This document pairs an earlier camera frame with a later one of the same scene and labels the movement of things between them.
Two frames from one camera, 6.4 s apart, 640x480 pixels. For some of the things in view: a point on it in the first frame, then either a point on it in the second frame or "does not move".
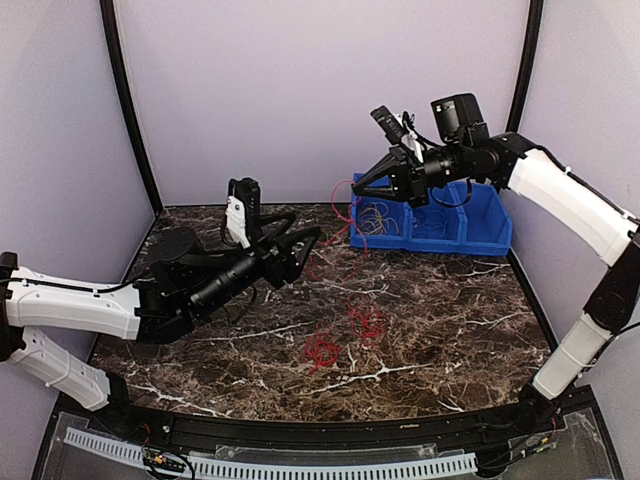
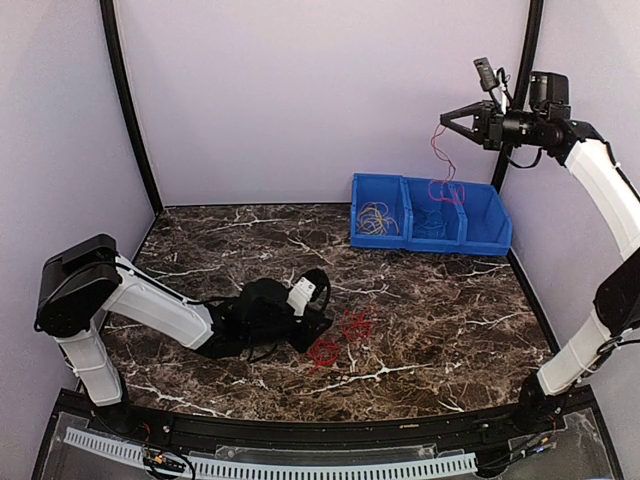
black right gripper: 407,174 → 488,127
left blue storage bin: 380,222 does not move
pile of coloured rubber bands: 322,348 does not move
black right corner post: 526,65 does not move
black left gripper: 287,267 → 309,333
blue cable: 435,223 does not move
